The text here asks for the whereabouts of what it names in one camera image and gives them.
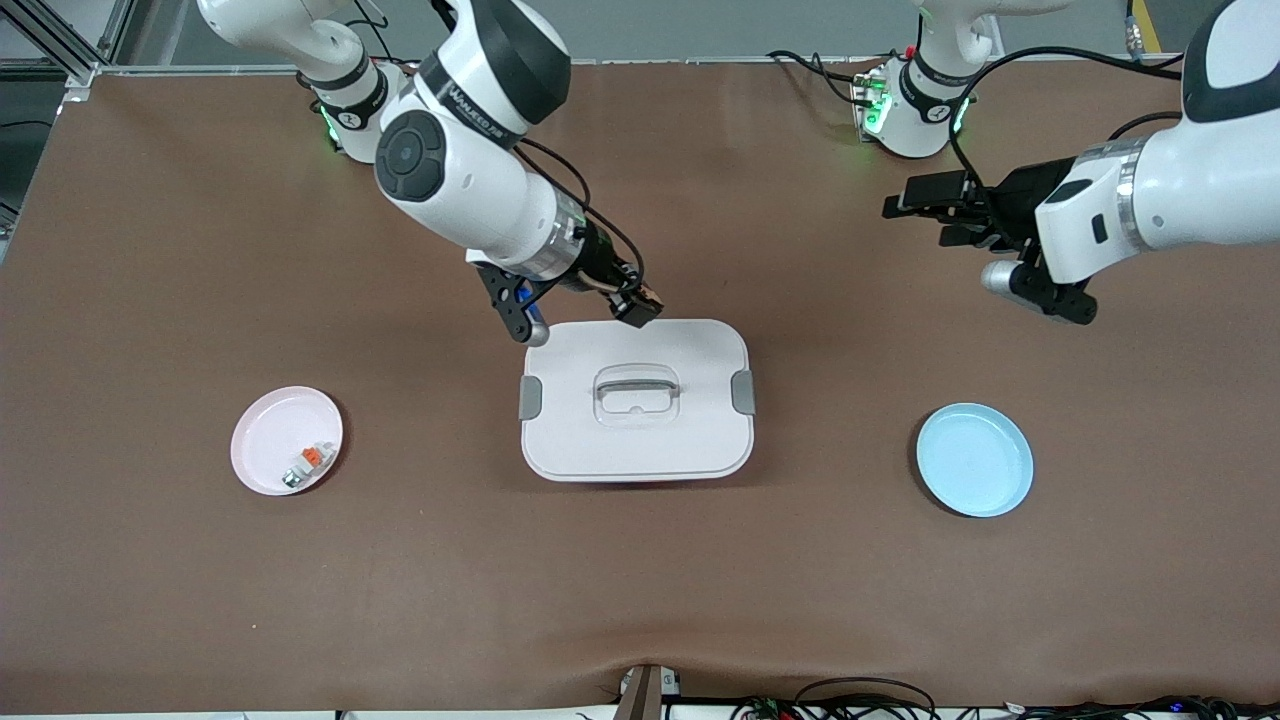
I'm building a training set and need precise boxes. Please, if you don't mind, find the white lidded storage box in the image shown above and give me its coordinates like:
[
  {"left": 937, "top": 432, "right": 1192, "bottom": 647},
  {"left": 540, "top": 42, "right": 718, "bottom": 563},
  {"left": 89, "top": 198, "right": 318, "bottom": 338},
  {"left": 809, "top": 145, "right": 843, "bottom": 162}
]
[{"left": 517, "top": 318, "right": 758, "bottom": 484}]

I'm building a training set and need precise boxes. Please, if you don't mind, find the clear table edge strip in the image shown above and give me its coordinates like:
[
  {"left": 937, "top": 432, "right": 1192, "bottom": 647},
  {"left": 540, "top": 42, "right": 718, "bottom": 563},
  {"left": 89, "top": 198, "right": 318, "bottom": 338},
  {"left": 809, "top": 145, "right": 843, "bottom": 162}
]
[{"left": 95, "top": 55, "right": 1201, "bottom": 76}]

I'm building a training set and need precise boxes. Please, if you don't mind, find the light blue round plate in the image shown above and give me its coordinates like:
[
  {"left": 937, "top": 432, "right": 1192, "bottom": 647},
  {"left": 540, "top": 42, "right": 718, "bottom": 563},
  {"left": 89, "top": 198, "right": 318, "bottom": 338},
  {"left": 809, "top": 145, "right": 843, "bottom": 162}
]
[{"left": 915, "top": 402, "right": 1036, "bottom": 519}]

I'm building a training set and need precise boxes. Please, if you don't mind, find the pink round plate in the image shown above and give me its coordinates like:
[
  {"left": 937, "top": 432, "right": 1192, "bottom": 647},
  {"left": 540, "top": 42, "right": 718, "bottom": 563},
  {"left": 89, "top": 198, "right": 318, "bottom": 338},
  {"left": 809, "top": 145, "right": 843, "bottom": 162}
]
[{"left": 230, "top": 386, "right": 345, "bottom": 498}]

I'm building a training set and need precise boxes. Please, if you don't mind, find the metal table clamp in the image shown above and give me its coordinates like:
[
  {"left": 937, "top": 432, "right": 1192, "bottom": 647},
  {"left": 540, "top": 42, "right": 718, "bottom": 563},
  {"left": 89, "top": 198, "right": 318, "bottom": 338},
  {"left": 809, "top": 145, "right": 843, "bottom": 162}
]
[{"left": 615, "top": 663, "right": 683, "bottom": 720}]

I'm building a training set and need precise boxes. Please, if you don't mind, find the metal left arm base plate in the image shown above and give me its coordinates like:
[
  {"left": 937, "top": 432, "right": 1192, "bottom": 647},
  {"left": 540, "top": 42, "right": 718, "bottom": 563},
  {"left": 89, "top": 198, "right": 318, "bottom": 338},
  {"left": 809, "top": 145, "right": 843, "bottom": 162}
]
[{"left": 850, "top": 72, "right": 979, "bottom": 151}]

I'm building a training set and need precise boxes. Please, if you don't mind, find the black left arm base cable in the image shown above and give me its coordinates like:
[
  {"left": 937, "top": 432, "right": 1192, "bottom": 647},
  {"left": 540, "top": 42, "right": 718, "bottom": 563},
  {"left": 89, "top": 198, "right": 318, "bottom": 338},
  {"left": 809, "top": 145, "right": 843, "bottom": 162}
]
[{"left": 765, "top": 48, "right": 886, "bottom": 106}]

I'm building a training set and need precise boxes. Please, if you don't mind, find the black arm base cable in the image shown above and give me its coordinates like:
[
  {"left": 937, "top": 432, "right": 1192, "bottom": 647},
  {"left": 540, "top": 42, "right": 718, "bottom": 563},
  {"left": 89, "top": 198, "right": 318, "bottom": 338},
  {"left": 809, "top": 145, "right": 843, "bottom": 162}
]
[
  {"left": 765, "top": 48, "right": 886, "bottom": 106},
  {"left": 345, "top": 0, "right": 441, "bottom": 71}
]

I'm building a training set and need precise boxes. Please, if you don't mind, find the black right arm base cable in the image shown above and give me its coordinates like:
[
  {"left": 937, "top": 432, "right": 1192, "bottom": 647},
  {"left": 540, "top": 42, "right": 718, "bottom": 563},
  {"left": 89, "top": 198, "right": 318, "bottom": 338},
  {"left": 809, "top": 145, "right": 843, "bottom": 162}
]
[{"left": 345, "top": 0, "right": 441, "bottom": 71}]

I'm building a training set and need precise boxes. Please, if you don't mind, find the looped black cable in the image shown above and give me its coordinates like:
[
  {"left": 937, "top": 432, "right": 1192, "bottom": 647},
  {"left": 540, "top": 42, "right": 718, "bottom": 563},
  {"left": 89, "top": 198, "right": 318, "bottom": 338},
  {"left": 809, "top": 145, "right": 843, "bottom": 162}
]
[{"left": 795, "top": 677, "right": 938, "bottom": 720}]

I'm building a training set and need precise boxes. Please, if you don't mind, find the tangled black cable bundle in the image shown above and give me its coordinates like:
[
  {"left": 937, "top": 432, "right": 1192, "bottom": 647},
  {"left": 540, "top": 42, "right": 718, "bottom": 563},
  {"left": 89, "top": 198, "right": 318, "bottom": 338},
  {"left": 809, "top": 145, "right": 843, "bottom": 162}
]
[{"left": 730, "top": 693, "right": 1280, "bottom": 720}]

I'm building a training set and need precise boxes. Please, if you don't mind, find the aluminium frame profile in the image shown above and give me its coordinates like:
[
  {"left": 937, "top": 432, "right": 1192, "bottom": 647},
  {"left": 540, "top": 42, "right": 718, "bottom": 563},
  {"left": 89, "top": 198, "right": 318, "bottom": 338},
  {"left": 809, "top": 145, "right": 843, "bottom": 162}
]
[{"left": 15, "top": 0, "right": 131, "bottom": 101}]

